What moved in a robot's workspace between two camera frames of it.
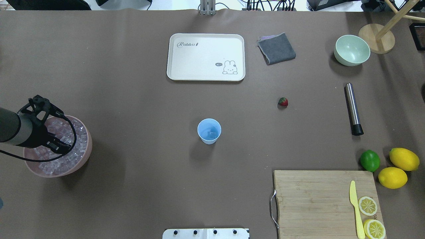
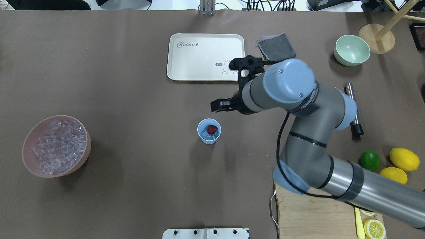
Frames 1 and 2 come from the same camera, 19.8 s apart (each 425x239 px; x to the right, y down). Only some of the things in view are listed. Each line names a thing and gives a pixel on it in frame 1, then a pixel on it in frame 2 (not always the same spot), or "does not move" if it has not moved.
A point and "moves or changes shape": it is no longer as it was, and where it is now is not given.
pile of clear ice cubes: x=61 y=129 does not move
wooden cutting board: x=316 y=204 does not move
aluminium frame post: x=208 y=7 does not move
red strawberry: x=283 y=101 moves or changes shape
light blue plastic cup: x=209 y=130 does not move
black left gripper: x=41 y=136 → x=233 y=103
